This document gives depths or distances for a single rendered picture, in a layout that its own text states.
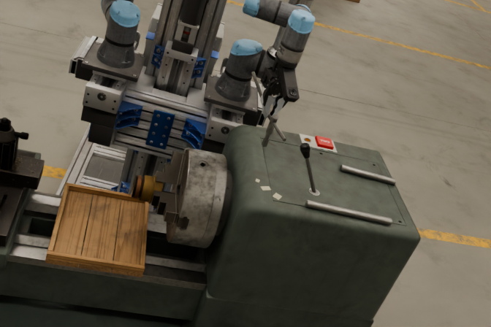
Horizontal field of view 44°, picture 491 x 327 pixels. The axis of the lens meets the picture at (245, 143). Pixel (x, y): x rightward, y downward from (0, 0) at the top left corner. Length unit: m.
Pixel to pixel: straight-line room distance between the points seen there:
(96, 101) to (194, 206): 0.75
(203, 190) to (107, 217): 0.43
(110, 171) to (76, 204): 1.33
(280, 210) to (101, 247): 0.61
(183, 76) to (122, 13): 0.39
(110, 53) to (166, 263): 0.88
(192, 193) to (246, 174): 0.18
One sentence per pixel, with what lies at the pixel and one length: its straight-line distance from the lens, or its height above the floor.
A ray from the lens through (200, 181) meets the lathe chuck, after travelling 1.86.
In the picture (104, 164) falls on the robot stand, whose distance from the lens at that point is 3.53.
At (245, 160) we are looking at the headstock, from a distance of 1.96.
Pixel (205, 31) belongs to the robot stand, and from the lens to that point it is 2.57.
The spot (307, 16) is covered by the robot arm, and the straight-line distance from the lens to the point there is 1.83.
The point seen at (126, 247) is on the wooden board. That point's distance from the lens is 2.05.
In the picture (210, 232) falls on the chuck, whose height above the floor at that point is 1.08.
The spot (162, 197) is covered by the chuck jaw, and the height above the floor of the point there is 1.10.
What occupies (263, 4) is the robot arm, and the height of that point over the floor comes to 1.70.
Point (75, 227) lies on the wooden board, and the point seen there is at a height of 0.88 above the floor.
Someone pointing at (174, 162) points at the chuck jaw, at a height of 1.17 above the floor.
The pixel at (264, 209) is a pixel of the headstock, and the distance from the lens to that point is 1.78.
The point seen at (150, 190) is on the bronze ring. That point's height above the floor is 1.10.
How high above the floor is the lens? 2.28
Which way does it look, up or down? 30 degrees down
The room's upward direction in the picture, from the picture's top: 20 degrees clockwise
